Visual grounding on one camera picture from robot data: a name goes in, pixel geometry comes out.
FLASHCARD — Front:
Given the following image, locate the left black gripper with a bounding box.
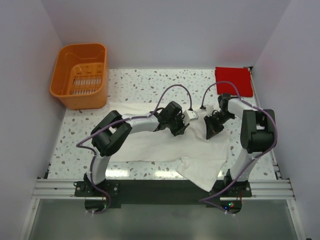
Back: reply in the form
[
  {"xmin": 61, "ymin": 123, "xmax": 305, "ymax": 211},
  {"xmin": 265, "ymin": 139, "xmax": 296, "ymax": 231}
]
[{"xmin": 167, "ymin": 113, "xmax": 190, "ymax": 137}]

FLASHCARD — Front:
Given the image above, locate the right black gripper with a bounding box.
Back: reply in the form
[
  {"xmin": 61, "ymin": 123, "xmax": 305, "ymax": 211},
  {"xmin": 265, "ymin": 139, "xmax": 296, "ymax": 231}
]
[{"xmin": 204, "ymin": 111, "xmax": 235, "ymax": 140}]

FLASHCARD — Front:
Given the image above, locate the white t shirt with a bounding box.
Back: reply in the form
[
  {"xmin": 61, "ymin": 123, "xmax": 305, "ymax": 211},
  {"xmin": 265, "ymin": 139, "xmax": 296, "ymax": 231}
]
[{"xmin": 110, "ymin": 108, "xmax": 230, "ymax": 192}]

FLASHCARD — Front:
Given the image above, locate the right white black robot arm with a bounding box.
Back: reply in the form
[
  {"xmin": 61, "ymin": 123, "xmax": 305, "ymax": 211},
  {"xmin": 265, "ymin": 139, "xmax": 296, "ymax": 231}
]
[{"xmin": 204, "ymin": 93, "xmax": 278, "ymax": 197}]

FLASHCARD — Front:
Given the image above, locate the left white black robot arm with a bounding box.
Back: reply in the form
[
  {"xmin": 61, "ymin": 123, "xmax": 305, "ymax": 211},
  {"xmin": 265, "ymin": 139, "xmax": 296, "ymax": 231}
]
[{"xmin": 76, "ymin": 101, "xmax": 193, "ymax": 196}]

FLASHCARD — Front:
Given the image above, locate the red folded t shirt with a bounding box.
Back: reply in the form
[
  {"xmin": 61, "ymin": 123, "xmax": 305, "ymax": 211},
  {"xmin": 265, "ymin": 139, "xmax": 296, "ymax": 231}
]
[{"xmin": 215, "ymin": 66, "xmax": 254, "ymax": 98}]

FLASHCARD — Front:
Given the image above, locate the orange plastic basket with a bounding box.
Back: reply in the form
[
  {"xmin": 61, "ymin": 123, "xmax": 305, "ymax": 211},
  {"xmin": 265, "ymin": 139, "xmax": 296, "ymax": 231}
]
[{"xmin": 49, "ymin": 43, "xmax": 109, "ymax": 110}]

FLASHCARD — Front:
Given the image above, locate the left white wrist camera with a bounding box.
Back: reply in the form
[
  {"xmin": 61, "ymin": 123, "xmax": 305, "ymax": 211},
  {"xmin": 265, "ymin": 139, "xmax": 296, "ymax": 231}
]
[{"xmin": 183, "ymin": 110, "xmax": 199, "ymax": 125}]

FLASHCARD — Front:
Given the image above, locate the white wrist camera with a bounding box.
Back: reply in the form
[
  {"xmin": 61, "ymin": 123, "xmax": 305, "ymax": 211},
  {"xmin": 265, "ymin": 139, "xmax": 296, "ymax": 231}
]
[
  {"xmin": 200, "ymin": 105, "xmax": 215, "ymax": 117},
  {"xmin": 183, "ymin": 110, "xmax": 199, "ymax": 125}
]

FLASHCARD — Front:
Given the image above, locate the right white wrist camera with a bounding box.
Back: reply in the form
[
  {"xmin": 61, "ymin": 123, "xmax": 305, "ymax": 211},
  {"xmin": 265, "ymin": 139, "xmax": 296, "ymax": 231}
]
[{"xmin": 200, "ymin": 105, "xmax": 215, "ymax": 117}]

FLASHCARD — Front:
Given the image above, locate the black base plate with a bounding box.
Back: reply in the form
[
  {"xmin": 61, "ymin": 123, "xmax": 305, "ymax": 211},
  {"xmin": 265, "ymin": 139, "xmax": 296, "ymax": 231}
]
[{"xmin": 73, "ymin": 180, "xmax": 253, "ymax": 214}]

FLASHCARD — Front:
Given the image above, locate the aluminium rail frame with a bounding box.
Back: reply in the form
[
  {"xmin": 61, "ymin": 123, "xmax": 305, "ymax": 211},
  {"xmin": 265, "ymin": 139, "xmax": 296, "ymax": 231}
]
[{"xmin": 20, "ymin": 162, "xmax": 307, "ymax": 240}]

